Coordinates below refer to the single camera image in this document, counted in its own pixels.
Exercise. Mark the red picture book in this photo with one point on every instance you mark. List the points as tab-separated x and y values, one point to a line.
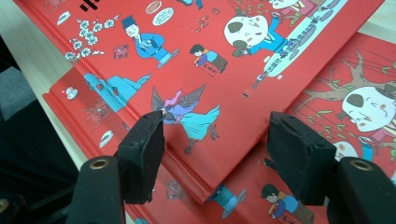
342	62
193	81

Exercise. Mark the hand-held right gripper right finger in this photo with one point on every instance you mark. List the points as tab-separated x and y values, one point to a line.
299	155

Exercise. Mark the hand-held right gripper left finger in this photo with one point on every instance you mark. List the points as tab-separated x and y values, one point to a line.
141	155

